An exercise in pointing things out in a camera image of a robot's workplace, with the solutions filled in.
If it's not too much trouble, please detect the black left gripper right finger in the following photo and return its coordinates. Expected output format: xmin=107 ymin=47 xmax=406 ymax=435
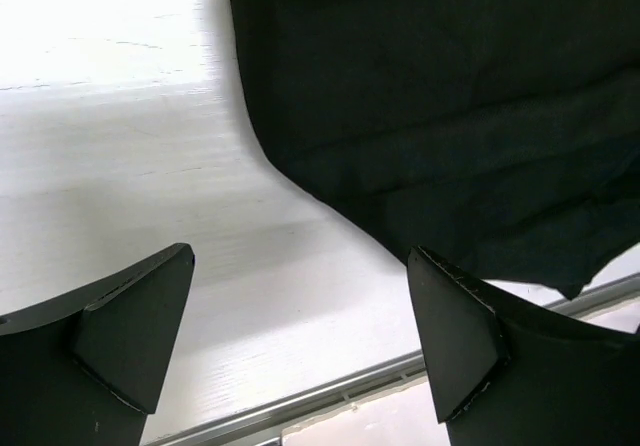
xmin=407 ymin=248 xmax=639 ymax=445

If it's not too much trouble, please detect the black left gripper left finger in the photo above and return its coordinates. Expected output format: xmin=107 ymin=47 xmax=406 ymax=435
xmin=1 ymin=243 xmax=194 ymax=445

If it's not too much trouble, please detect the black pleated skirt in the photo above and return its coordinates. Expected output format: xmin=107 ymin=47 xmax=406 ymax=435
xmin=230 ymin=0 xmax=639 ymax=298

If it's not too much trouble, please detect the aluminium table edge rail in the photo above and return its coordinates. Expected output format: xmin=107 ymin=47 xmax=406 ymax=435
xmin=151 ymin=273 xmax=639 ymax=445

